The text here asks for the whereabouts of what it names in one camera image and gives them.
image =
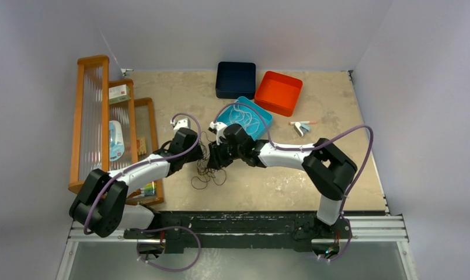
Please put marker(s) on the light blue square bin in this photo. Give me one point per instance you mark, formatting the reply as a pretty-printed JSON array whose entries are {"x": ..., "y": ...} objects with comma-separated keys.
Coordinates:
[{"x": 253, "y": 119}]

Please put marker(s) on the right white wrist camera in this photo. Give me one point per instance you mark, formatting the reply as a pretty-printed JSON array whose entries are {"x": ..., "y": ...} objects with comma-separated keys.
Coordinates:
[{"x": 218, "y": 129}]

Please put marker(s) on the white orange-tipped marker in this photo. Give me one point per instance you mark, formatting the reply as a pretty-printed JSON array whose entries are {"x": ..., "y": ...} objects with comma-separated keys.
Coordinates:
[{"x": 302, "y": 122}]

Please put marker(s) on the white blue small clip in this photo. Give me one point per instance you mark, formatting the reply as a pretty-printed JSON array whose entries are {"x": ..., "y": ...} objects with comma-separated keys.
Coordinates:
[{"x": 301, "y": 128}]

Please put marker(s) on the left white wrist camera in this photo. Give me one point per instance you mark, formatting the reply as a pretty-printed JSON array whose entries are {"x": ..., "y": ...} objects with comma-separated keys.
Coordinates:
[{"x": 181, "y": 123}]

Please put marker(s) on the dark navy square bin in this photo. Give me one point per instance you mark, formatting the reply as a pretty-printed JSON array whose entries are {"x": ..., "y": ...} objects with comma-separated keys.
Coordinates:
[{"x": 235, "y": 79}]

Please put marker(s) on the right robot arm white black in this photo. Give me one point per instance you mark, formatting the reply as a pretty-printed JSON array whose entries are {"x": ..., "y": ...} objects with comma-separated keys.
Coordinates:
[{"x": 328, "y": 168}]

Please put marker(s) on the small wooden block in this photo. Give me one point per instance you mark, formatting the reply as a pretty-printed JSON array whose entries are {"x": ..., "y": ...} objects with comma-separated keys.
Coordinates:
[{"x": 141, "y": 146}]

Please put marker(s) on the orange square bin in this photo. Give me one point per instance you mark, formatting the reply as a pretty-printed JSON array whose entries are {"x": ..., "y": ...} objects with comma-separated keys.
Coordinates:
[{"x": 278, "y": 93}]

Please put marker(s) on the wooden tiered shelf rack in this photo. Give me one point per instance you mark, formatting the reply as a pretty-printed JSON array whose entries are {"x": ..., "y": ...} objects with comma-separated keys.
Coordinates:
[{"x": 90, "y": 141}]

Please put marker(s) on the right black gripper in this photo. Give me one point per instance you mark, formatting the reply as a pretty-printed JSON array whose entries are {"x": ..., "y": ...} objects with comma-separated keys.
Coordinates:
[{"x": 217, "y": 160}]

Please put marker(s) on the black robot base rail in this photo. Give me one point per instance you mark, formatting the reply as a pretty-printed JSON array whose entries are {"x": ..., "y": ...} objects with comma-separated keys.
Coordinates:
[{"x": 300, "y": 231}]

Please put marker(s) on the aluminium frame rail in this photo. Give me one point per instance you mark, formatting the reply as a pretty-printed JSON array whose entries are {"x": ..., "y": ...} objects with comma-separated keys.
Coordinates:
[{"x": 363, "y": 228}]

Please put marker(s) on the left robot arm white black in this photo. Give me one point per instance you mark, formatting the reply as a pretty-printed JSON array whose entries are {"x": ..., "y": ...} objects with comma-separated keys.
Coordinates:
[{"x": 101, "y": 206}]

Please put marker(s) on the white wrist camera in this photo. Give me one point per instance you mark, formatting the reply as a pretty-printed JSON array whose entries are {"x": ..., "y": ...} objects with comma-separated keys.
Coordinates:
[
  {"x": 218, "y": 129},
  {"x": 181, "y": 123}
]

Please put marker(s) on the rainbow coloured marker pack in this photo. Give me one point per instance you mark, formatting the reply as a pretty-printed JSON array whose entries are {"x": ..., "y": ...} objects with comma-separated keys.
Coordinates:
[{"x": 149, "y": 190}]

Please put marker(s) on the white red small box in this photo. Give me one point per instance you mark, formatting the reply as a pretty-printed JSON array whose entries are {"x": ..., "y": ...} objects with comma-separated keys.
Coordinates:
[{"x": 118, "y": 94}]

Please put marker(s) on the blue packaged item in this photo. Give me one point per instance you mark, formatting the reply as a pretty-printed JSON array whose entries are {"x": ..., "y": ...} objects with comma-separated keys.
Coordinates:
[{"x": 116, "y": 142}]

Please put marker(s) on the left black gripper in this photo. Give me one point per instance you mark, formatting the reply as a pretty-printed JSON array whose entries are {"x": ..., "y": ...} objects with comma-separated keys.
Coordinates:
[{"x": 195, "y": 155}]

